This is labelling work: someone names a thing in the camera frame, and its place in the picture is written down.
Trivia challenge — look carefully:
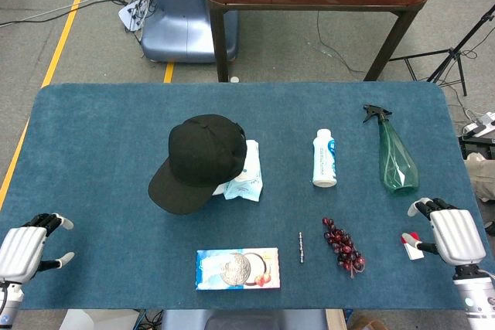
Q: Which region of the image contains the blue grey machine base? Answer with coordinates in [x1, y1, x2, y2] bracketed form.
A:
[139, 0, 239, 63]

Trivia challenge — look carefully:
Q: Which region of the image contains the green spray bottle black trigger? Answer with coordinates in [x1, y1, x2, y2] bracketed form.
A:
[362, 104, 420, 196]

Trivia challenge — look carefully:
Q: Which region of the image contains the white bottle blue label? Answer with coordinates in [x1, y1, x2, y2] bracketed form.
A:
[311, 128, 337, 188]

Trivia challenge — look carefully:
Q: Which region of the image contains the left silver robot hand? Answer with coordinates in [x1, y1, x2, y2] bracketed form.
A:
[0, 213, 76, 285]

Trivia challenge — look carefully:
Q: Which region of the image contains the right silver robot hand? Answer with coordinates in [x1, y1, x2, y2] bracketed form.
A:
[407, 197, 487, 267]

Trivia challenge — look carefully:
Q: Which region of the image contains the light blue wet wipes pack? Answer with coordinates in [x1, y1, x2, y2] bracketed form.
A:
[223, 138, 264, 202]

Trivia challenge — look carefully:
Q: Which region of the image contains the brown cardboard piece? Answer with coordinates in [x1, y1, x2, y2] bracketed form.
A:
[326, 308, 387, 330]

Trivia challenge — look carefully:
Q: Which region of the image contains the black baseball cap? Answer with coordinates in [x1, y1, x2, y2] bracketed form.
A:
[148, 114, 248, 216]

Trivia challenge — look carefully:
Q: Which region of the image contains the person's khaki trouser leg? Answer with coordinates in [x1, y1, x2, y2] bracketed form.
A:
[466, 153, 495, 202]

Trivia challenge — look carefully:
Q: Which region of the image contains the blue pink cookie box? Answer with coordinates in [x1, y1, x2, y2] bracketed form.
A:
[195, 247, 282, 291]

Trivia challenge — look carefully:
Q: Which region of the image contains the dark red grape bunch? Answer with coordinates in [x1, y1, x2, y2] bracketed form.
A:
[322, 216, 367, 279]

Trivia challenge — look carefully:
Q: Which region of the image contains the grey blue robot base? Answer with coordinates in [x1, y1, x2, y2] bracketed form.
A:
[160, 308, 329, 330]

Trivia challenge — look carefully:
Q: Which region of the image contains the blue felt table cover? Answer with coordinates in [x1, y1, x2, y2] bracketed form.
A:
[0, 81, 495, 311]

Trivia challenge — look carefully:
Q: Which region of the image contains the white power strip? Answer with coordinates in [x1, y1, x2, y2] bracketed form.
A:
[463, 111, 495, 138]

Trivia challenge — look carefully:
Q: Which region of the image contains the thin black floor cable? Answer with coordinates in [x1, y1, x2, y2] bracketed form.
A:
[316, 11, 367, 75]

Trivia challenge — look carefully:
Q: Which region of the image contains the black box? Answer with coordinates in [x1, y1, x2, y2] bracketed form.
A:
[458, 134, 495, 160]

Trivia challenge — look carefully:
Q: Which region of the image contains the grey floor cable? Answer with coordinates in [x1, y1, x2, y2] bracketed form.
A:
[0, 0, 113, 29]

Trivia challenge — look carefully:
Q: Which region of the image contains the black tripod stand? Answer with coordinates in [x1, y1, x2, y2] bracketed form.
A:
[389, 4, 495, 97]

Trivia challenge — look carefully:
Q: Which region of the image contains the small red white box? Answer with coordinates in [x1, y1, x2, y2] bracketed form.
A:
[401, 231, 425, 260]

